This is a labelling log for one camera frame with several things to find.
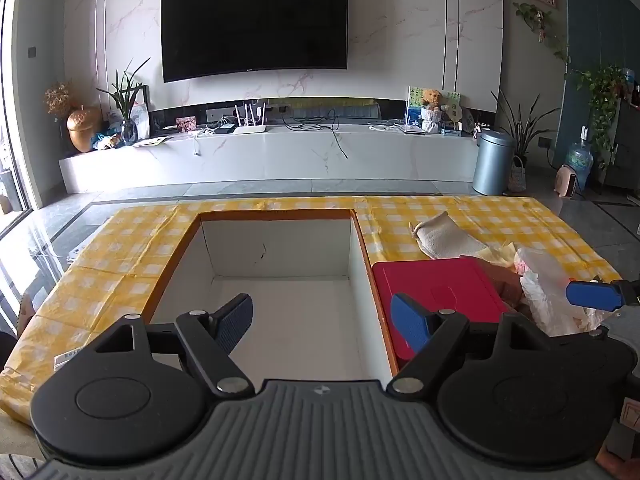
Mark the gold acorn jar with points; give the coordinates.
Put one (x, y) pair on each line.
(82, 127)

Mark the long-leaved potted plant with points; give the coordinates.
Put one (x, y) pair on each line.
(522, 130)

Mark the green blue picture book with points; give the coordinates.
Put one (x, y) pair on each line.
(414, 105)

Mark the white woven bag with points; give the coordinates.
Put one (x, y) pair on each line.
(517, 177)

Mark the green plant in glass vase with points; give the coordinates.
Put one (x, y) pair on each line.
(125, 105)

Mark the pink photo card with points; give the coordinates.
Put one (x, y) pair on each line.
(186, 124)

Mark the white paper sheet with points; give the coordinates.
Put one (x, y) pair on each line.
(152, 141)

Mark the white marble television console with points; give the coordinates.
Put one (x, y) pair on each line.
(280, 155)

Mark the white blue tissue packet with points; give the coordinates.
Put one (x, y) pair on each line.
(68, 358)

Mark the red flat lid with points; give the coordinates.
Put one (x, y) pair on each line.
(440, 285)

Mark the silver metal trash can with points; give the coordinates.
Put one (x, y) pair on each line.
(492, 165)

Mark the round paper fan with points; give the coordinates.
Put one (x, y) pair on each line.
(452, 110)

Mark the black wall television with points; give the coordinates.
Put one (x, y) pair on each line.
(255, 22)

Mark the brown teddy bear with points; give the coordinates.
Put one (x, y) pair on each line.
(431, 99)

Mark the dark cabinet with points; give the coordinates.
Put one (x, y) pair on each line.
(627, 145)

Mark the yellow zigzag-edged cloth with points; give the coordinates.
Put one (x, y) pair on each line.
(500, 254)

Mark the white folded towel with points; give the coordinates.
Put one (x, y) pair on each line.
(445, 240)

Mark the dark wall socket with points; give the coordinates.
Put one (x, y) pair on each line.
(545, 142)

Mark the white router with antennas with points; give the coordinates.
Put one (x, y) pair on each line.
(250, 129)

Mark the blue water bottle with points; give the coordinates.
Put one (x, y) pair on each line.
(580, 160)

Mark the white mesh net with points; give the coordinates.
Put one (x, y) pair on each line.
(547, 285)

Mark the hanging vine plant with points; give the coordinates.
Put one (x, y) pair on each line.
(542, 25)

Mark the pink space heater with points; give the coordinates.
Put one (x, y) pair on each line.
(567, 182)

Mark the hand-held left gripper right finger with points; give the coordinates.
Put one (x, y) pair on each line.
(410, 327)

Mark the yellow checkered tablecloth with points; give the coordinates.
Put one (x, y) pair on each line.
(125, 260)

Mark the white wrapped base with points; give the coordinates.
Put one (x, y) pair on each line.
(430, 121)

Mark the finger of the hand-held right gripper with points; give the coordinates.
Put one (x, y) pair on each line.
(595, 294)

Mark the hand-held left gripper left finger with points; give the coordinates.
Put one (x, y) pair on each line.
(232, 325)

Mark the dried flower bunch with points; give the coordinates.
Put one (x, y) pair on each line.
(57, 97)

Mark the leafy pothos plant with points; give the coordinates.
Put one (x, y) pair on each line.
(602, 105)

